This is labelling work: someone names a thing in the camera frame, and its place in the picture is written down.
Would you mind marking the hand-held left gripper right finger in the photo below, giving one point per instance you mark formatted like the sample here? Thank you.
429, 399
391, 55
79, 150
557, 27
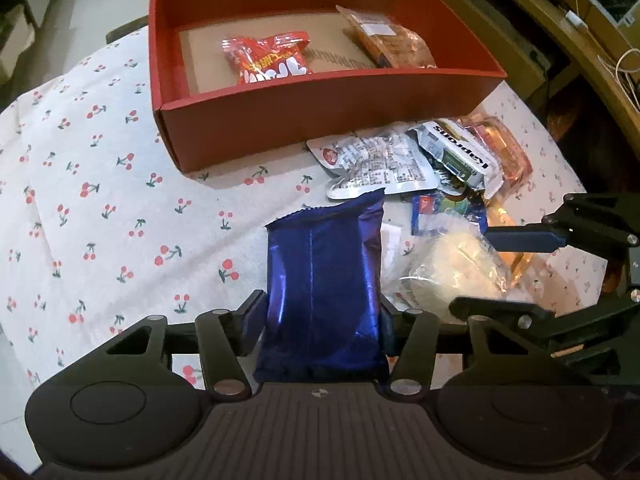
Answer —
391, 327

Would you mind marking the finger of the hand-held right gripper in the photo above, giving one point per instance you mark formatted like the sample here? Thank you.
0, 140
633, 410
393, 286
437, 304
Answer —
500, 310
525, 238

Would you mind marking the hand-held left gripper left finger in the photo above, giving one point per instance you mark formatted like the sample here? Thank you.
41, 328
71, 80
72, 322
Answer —
255, 321

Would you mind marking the clear bag with white cake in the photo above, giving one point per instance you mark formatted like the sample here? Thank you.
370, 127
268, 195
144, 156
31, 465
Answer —
450, 266

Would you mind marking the dark blue foil packet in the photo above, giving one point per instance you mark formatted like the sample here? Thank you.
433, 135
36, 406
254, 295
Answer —
320, 285

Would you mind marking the orange clear snack packet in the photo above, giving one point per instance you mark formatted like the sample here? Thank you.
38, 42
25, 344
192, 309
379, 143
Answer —
506, 150
395, 42

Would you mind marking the small blue snack packet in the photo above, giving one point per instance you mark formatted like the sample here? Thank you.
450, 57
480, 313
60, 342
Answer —
430, 210

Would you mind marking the red cardboard box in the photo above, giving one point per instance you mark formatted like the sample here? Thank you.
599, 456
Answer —
250, 125

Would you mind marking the cherry print tablecloth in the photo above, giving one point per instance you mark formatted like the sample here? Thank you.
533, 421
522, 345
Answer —
125, 185

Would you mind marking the red snack packet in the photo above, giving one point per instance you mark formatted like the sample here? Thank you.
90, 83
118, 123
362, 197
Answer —
262, 60

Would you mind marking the brown cardboard insert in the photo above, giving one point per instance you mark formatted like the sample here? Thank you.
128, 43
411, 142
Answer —
210, 55

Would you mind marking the white cabinet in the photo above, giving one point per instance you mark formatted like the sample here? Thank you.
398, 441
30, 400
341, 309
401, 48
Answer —
20, 35

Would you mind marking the wooden furniture frame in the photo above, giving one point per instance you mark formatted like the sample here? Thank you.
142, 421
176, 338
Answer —
550, 25

